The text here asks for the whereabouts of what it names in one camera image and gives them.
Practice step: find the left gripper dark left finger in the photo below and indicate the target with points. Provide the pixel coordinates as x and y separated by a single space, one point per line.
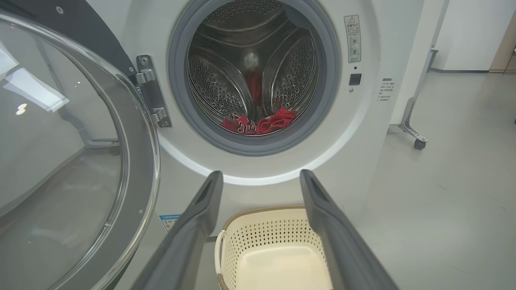
189 241

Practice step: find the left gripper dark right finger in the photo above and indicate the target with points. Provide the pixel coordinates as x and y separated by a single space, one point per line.
342 249

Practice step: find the dark round glass washer door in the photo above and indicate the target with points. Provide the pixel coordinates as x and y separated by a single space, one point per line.
137 169

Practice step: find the red white striped garment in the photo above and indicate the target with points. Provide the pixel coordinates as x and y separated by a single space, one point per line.
276 121

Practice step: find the cream perforated laundry basket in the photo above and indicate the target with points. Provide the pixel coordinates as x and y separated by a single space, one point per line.
278 266

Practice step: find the white front-load washing machine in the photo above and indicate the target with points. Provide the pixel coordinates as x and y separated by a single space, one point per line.
363 133

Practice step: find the grey rubber door gasket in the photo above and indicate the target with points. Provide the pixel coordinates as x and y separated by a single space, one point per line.
179 92

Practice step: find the silver metal door hinge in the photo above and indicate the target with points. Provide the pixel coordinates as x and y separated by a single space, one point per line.
153 92

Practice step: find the black door latch socket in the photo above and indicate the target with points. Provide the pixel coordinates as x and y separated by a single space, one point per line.
355 79

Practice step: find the blue energy label sticker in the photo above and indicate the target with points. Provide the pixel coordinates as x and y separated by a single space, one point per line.
168 222

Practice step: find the small printed text label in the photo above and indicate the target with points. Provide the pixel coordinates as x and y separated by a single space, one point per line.
386 89

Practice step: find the perforated steel washer drum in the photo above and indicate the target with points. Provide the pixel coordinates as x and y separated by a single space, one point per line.
294 68

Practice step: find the grey warning label strip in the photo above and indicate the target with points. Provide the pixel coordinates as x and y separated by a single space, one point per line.
352 38

